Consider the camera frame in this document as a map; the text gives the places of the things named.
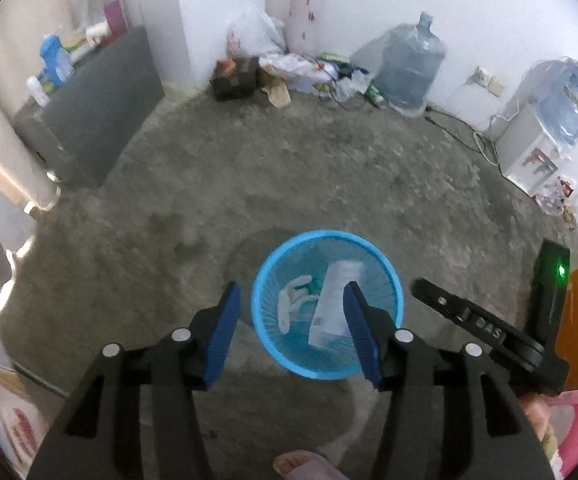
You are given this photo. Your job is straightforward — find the blue white tissue box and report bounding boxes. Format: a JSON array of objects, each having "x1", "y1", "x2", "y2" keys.
[{"x1": 308, "y1": 260, "x2": 365, "y2": 349}]

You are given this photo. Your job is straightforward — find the white tissue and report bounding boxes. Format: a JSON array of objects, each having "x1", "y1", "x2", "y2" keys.
[{"x1": 277, "y1": 275, "x2": 319, "y2": 334}]

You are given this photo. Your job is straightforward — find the white water dispenser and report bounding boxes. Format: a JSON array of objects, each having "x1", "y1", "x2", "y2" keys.
[{"x1": 495, "y1": 104, "x2": 560, "y2": 196}]

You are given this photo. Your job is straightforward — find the green plastic bag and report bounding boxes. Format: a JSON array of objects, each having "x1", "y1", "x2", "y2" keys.
[{"x1": 307, "y1": 278, "x2": 324, "y2": 296}]

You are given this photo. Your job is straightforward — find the water jug on dispenser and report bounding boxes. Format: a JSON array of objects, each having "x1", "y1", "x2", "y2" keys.
[{"x1": 526, "y1": 58, "x2": 578, "y2": 148}]

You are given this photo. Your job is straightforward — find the blue detergent bottle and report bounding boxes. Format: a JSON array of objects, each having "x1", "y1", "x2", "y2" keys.
[{"x1": 39, "y1": 35, "x2": 74, "y2": 88}]

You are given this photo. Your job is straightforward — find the large water jug on floor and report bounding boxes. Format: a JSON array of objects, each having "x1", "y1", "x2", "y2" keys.
[{"x1": 372, "y1": 12, "x2": 447, "y2": 117}]

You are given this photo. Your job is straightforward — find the blue mesh trash basket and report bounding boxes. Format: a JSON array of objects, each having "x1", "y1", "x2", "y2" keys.
[{"x1": 251, "y1": 230, "x2": 405, "y2": 380}]

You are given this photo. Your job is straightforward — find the white plastic bag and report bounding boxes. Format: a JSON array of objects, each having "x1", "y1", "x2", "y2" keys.
[{"x1": 226, "y1": 6, "x2": 287, "y2": 58}]

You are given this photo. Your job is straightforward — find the grey cabinet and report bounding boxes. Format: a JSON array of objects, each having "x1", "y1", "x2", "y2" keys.
[{"x1": 12, "y1": 26, "x2": 164, "y2": 188}]

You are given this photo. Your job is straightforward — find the dark brown box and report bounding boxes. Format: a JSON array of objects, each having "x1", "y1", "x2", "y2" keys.
[{"x1": 210, "y1": 56, "x2": 260, "y2": 101}]

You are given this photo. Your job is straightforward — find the person's foot pink slipper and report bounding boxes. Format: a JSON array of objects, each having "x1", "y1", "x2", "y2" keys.
[{"x1": 272, "y1": 450, "x2": 347, "y2": 480}]

